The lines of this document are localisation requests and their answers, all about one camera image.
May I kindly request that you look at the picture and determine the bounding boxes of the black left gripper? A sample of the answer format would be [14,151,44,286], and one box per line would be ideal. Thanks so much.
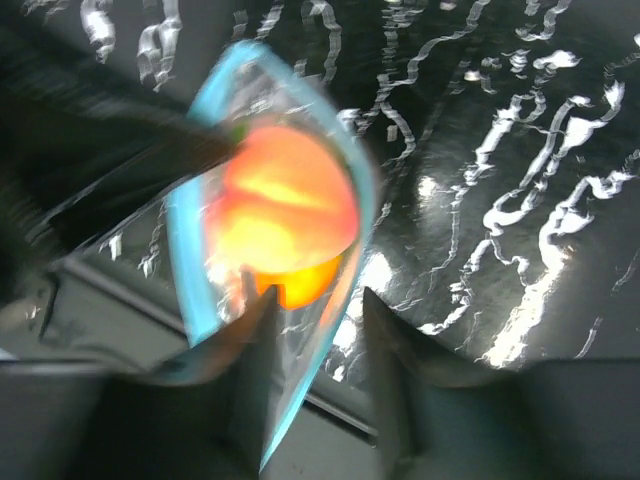
[1,24,236,303]

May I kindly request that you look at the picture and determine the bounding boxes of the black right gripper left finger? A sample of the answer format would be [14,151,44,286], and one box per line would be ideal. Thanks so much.
[1,287,278,479]

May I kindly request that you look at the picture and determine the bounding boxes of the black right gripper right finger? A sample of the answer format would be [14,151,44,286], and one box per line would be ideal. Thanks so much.
[363,290,639,479]

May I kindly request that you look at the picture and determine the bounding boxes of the green orange mango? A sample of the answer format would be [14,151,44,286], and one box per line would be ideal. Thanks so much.
[254,255,343,310]

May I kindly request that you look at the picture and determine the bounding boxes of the peach toy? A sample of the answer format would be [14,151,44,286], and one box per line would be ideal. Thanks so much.
[207,125,360,273]

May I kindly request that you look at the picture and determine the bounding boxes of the clear zip bag blue zipper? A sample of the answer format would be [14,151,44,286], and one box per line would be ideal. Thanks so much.
[166,40,378,457]

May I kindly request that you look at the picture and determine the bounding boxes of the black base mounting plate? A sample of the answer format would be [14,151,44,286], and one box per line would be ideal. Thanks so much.
[0,244,381,441]

